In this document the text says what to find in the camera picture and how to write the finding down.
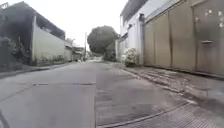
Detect white flowering bush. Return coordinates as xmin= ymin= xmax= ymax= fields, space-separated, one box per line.
xmin=120 ymin=47 xmax=139 ymax=68

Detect concrete kerb strip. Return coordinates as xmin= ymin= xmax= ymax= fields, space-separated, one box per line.
xmin=0 ymin=61 xmax=79 ymax=80

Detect row of low houses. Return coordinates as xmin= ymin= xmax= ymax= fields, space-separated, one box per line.
xmin=71 ymin=44 xmax=86 ymax=62

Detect grey concrete road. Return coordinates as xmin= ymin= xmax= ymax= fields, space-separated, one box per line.
xmin=0 ymin=59 xmax=201 ymax=128

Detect concrete pavement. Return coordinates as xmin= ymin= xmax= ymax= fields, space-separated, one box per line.
xmin=113 ymin=61 xmax=224 ymax=128

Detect weeds along wall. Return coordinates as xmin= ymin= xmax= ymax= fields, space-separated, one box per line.
xmin=33 ymin=54 xmax=68 ymax=66

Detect tan metal gate wall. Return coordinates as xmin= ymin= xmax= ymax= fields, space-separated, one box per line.
xmin=143 ymin=0 xmax=224 ymax=78

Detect dark green bushes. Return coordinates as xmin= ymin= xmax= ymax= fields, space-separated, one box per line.
xmin=103 ymin=41 xmax=118 ymax=63

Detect grey building with dark roof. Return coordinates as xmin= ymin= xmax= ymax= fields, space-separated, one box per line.
xmin=0 ymin=0 xmax=67 ymax=66

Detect large round tree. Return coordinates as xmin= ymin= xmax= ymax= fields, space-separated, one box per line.
xmin=87 ymin=25 xmax=120 ymax=56

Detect utility pole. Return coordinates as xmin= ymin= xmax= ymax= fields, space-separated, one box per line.
xmin=83 ymin=32 xmax=88 ymax=61

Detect low grey walled building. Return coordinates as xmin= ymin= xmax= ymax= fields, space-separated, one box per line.
xmin=64 ymin=38 xmax=75 ymax=63

